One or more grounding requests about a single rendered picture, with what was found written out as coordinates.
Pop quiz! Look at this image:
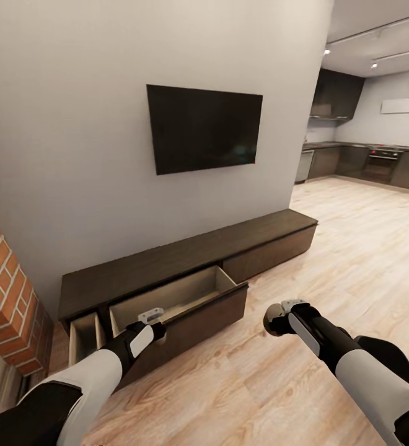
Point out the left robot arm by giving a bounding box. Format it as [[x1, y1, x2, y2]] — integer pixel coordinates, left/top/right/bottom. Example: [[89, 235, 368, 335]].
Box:
[[0, 308, 165, 446]]

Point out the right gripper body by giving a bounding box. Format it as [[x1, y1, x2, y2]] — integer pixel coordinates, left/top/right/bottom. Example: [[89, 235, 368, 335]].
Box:
[[273, 315, 296, 335]]

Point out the cauldron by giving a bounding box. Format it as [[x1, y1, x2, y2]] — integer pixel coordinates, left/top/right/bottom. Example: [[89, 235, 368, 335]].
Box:
[[354, 335, 409, 383]]

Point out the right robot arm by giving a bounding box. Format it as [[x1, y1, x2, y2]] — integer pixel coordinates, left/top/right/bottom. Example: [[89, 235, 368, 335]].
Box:
[[269, 299, 409, 446]]

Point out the pillar candle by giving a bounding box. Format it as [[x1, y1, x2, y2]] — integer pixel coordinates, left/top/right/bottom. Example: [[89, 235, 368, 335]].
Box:
[[148, 318, 167, 350], [263, 304, 284, 337]]

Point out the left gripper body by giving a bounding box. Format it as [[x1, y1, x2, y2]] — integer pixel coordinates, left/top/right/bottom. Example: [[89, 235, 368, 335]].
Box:
[[151, 322, 165, 341]]

